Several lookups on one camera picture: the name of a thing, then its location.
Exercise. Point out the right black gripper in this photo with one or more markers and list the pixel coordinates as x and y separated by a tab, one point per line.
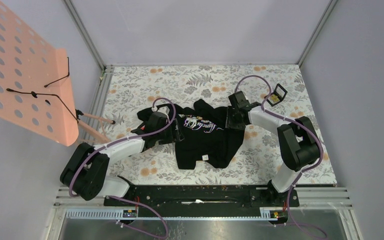
229	122

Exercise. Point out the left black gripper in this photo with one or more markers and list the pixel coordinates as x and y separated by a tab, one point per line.
174	135

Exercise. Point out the black floral t-shirt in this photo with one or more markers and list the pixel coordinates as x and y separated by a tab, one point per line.
206	137

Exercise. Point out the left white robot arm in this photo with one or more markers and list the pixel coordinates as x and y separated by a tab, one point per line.
85	174

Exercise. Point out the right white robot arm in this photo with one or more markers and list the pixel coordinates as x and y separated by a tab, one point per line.
298	142

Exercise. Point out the black brooch box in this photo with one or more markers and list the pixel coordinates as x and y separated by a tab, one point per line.
278	95

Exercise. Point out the floral table mat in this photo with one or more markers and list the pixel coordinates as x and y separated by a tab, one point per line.
134	88

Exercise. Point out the pink perforated music stand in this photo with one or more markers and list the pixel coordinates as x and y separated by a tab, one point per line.
35	87

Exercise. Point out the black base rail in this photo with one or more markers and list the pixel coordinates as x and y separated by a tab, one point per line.
186	200

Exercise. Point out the grey cable duct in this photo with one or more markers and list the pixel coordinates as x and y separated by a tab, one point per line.
130	214

